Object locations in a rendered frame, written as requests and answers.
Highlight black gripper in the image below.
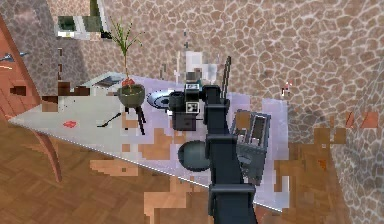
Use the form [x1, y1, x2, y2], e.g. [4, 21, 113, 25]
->
[167, 90, 199, 132]

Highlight dark grey bowl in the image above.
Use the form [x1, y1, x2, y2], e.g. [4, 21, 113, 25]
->
[177, 140, 212, 173]

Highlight dark blue plate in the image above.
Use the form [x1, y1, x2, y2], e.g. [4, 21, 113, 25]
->
[146, 89, 174, 110]

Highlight green house plant in pot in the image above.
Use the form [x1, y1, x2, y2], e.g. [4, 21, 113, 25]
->
[108, 16, 148, 136]

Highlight white blocky thing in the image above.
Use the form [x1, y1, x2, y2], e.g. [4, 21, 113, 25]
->
[184, 49, 219, 83]

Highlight black spoon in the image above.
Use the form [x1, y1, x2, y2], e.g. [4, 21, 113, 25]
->
[96, 112, 123, 129]

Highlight grey toaster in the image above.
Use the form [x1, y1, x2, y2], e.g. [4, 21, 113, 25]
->
[230, 109, 272, 187]

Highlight grey flat slab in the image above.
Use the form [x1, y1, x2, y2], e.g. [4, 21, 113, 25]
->
[82, 71, 127, 97]

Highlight pale white table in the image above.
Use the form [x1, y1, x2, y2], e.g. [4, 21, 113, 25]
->
[8, 71, 291, 213]

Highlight small red white bottle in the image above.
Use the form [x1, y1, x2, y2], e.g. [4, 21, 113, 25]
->
[280, 79, 294, 98]

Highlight dark brown wooden chair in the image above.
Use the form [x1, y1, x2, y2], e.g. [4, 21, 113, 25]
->
[41, 47, 91, 113]

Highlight window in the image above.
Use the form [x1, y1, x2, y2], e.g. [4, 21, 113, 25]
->
[55, 0, 113, 41]

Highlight brown wooden door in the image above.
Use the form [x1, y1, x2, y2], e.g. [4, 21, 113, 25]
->
[0, 14, 43, 118]

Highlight grey door handle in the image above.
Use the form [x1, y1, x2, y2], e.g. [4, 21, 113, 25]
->
[0, 51, 30, 64]

